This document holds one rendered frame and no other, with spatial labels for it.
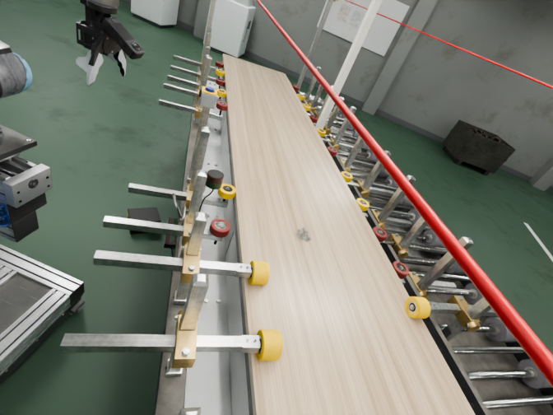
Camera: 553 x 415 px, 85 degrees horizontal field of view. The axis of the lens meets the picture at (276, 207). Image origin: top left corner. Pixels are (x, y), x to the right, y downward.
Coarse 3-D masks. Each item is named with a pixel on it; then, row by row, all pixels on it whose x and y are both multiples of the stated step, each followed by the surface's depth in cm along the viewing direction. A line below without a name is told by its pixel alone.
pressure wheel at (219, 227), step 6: (216, 222) 121; (222, 222) 122; (228, 222) 123; (210, 228) 119; (216, 228) 118; (222, 228) 119; (228, 228) 120; (216, 234) 118; (222, 234) 118; (216, 240) 125
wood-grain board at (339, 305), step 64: (256, 64) 332; (256, 128) 203; (256, 192) 147; (320, 192) 168; (256, 256) 115; (320, 256) 127; (384, 256) 142; (256, 320) 94; (320, 320) 102; (384, 320) 112; (256, 384) 80; (320, 384) 86; (384, 384) 92; (448, 384) 100
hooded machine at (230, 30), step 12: (216, 0) 599; (228, 0) 596; (240, 0) 597; (252, 0) 636; (216, 12) 611; (228, 12) 608; (240, 12) 605; (252, 12) 632; (216, 24) 623; (228, 24) 620; (240, 24) 616; (204, 36) 640; (216, 36) 636; (228, 36) 632; (240, 36) 629; (216, 48) 648; (228, 48) 645; (240, 48) 647
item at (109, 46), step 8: (80, 0) 78; (88, 0) 77; (88, 8) 79; (96, 8) 77; (104, 8) 77; (112, 8) 79; (88, 16) 80; (96, 16) 80; (104, 16) 80; (80, 24) 80; (88, 24) 81; (96, 24) 81; (80, 32) 82; (88, 32) 81; (96, 32) 80; (104, 32) 81; (80, 40) 82; (88, 40) 82; (96, 40) 81; (104, 40) 81; (112, 40) 84; (88, 48) 83; (104, 48) 82; (112, 48) 85
